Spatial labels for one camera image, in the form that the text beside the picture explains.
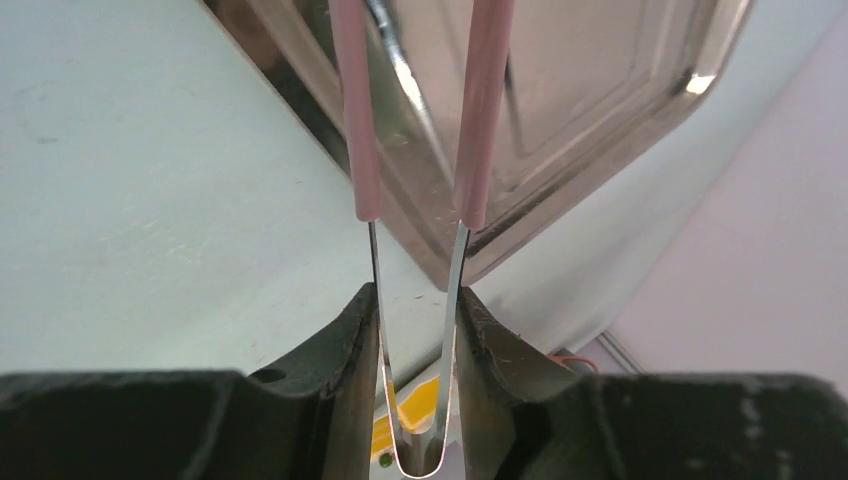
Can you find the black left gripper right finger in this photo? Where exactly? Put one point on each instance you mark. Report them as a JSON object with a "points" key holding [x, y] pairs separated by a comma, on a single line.
{"points": [[523, 416]]}

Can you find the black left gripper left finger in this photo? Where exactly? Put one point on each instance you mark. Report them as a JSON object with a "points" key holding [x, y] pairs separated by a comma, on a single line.
{"points": [[307, 415]]}

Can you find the pink-tipped metal tongs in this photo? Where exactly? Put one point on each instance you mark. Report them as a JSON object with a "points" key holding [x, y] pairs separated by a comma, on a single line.
{"points": [[420, 455]]}

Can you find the yellow square cake piece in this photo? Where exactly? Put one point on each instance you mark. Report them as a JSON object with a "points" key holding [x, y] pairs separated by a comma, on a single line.
{"points": [[416, 408]]}

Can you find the metal serving tray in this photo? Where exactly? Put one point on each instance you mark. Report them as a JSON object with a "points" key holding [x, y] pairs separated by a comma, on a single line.
{"points": [[589, 87]]}

